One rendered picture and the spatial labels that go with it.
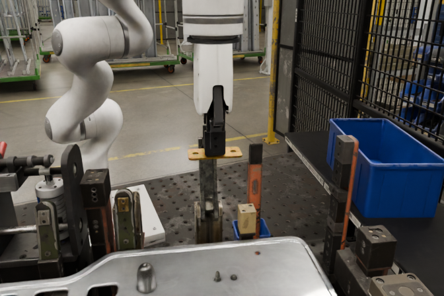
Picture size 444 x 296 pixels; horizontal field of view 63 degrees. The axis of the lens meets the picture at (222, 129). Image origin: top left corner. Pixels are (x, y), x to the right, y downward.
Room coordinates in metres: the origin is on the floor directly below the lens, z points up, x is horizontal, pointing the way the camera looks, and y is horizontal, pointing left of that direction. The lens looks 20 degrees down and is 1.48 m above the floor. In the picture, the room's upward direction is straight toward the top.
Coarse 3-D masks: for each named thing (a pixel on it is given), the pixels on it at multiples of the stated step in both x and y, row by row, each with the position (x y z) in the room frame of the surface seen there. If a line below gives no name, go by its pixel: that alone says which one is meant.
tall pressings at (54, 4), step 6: (54, 0) 9.44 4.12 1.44; (66, 0) 9.56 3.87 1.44; (54, 6) 9.43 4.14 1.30; (66, 6) 9.55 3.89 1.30; (72, 6) 9.52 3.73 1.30; (54, 12) 9.42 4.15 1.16; (60, 12) 9.40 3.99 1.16; (66, 12) 9.53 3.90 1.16; (72, 12) 9.53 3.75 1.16; (54, 18) 9.40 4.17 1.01; (60, 18) 9.41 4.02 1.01; (66, 18) 9.45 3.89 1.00; (54, 24) 9.33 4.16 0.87
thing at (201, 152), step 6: (192, 150) 0.53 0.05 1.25; (198, 150) 0.53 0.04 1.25; (204, 150) 0.53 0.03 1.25; (228, 150) 0.53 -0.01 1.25; (234, 150) 0.53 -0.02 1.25; (192, 156) 0.51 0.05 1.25; (198, 156) 0.51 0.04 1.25; (204, 156) 0.51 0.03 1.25; (210, 156) 0.51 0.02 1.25; (216, 156) 0.51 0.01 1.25; (222, 156) 0.51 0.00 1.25; (228, 156) 0.51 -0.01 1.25; (234, 156) 0.51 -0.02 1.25; (240, 156) 0.51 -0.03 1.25
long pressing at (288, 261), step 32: (128, 256) 0.59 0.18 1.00; (160, 256) 0.59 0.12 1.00; (192, 256) 0.59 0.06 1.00; (224, 256) 0.59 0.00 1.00; (256, 256) 0.59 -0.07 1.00; (288, 256) 0.59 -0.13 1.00; (0, 288) 0.50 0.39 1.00; (32, 288) 0.50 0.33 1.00; (64, 288) 0.50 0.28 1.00; (128, 288) 0.50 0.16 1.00; (160, 288) 0.50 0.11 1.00; (192, 288) 0.50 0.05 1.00; (224, 288) 0.50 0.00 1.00; (256, 288) 0.50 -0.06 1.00; (288, 288) 0.50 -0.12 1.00; (320, 288) 0.50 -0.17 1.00
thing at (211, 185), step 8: (200, 136) 0.69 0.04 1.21; (200, 144) 0.67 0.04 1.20; (200, 160) 0.67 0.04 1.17; (208, 160) 0.68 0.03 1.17; (216, 160) 0.67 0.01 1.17; (200, 168) 0.67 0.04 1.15; (208, 168) 0.68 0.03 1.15; (216, 168) 0.67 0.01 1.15; (200, 176) 0.66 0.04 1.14; (208, 176) 0.67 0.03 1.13; (216, 176) 0.67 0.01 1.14; (200, 184) 0.66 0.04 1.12; (208, 184) 0.67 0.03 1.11; (216, 184) 0.66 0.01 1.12; (200, 192) 0.66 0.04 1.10; (208, 192) 0.67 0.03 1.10; (216, 192) 0.66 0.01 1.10; (200, 200) 0.66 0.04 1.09; (216, 200) 0.66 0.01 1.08; (216, 208) 0.66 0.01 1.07; (216, 216) 0.65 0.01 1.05
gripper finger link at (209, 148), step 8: (216, 128) 0.49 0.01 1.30; (208, 136) 0.51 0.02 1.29; (216, 136) 0.50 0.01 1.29; (224, 136) 0.51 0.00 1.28; (208, 144) 0.51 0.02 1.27; (216, 144) 0.50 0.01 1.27; (224, 144) 0.51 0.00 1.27; (208, 152) 0.51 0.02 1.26; (216, 152) 0.50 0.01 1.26; (224, 152) 0.51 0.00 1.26
